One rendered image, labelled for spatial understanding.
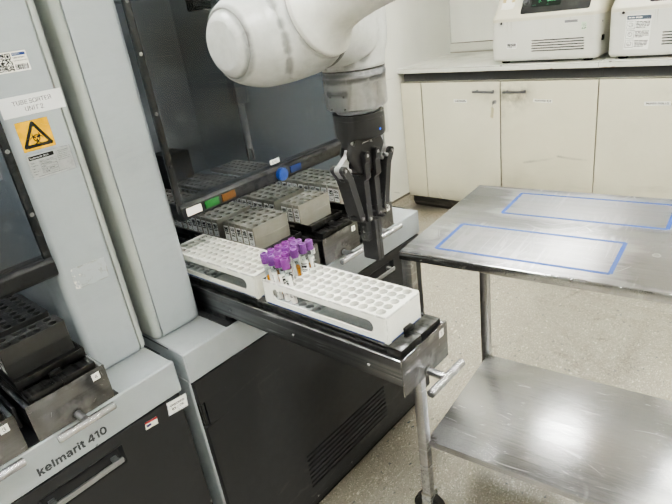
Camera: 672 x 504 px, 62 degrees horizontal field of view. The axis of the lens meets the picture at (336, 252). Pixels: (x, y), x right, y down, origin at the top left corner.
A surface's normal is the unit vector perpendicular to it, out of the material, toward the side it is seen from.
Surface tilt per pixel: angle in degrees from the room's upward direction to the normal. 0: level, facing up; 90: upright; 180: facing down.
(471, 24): 90
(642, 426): 0
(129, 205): 90
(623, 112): 90
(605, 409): 0
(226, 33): 95
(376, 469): 0
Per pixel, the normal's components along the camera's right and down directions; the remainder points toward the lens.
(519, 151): -0.65, 0.39
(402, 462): -0.13, -0.90
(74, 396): 0.75, 0.18
